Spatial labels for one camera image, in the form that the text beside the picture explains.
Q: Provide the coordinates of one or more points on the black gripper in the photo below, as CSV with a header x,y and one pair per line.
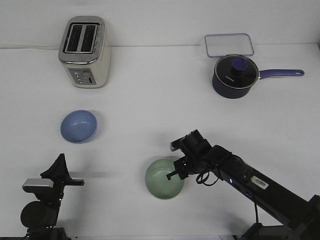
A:
x,y
60,176
195,160

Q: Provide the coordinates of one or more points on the green bowl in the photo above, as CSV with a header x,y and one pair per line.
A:
x,y
157,182

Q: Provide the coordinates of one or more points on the blue bowl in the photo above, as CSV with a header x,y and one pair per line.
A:
x,y
79,126

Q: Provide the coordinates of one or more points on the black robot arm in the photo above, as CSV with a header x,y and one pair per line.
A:
x,y
300,219
40,216

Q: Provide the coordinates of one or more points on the dark blue saucepan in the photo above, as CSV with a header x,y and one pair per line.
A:
x,y
231,90

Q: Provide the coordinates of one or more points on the glass pot lid blue knob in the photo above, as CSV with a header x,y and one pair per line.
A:
x,y
236,71

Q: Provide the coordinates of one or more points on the silver two-slot toaster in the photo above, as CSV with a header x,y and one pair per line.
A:
x,y
85,52

